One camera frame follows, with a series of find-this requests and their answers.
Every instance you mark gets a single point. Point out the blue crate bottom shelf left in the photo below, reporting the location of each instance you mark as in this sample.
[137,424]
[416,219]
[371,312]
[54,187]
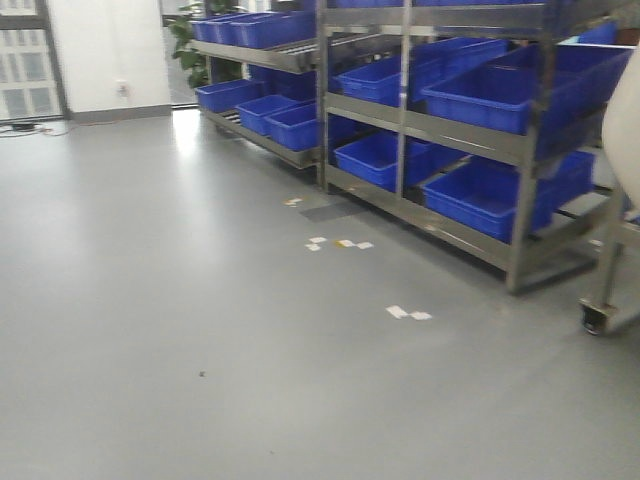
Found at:
[373,159]

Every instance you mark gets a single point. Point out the blue crate shelf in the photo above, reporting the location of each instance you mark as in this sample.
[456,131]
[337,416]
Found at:
[373,159]
[499,94]
[482,194]
[429,63]

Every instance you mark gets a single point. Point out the blue crate bottom shelf front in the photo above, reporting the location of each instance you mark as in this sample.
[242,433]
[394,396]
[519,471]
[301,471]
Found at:
[482,194]

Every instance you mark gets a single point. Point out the blue crate middle shelf left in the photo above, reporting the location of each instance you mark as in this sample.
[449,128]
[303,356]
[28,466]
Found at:
[429,63]

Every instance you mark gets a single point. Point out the far steel shelf rack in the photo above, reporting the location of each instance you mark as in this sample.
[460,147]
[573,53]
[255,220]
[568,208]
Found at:
[274,106]

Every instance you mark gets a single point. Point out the stainless steel shelf rack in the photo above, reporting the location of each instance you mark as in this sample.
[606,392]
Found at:
[532,154]

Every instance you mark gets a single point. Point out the blue crate middle shelf front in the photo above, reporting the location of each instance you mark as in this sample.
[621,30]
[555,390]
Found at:
[499,94]

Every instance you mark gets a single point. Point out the green potted plant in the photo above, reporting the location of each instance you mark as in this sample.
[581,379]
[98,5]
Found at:
[200,69]

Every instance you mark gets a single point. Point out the steel cart with caster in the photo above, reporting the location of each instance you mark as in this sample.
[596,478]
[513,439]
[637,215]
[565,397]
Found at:
[621,230]

